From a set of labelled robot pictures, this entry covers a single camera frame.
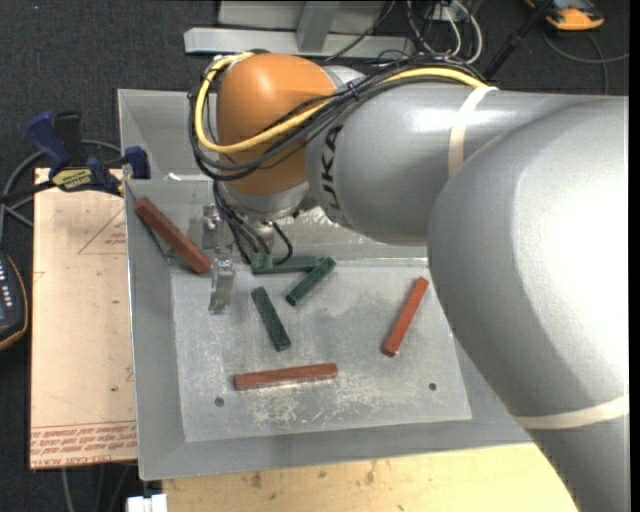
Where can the grey metal bin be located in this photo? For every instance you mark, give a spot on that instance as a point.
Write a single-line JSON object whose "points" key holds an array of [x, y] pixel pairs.
{"points": [[320, 400]]}

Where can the brown cardboard board, red print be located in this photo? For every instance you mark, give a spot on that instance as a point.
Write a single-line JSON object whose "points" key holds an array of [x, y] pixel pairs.
{"points": [[80, 325]]}

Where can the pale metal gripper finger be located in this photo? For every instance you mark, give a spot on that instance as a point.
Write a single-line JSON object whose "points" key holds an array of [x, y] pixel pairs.
{"points": [[222, 287], [212, 231]]}

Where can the red-brown flat block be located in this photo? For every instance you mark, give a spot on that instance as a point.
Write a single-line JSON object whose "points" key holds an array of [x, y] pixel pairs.
{"points": [[406, 317], [172, 235], [285, 376]]}

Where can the dark green flat block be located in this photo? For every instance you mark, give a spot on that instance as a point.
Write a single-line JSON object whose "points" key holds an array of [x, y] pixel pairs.
{"points": [[311, 281], [287, 265], [271, 319]]}

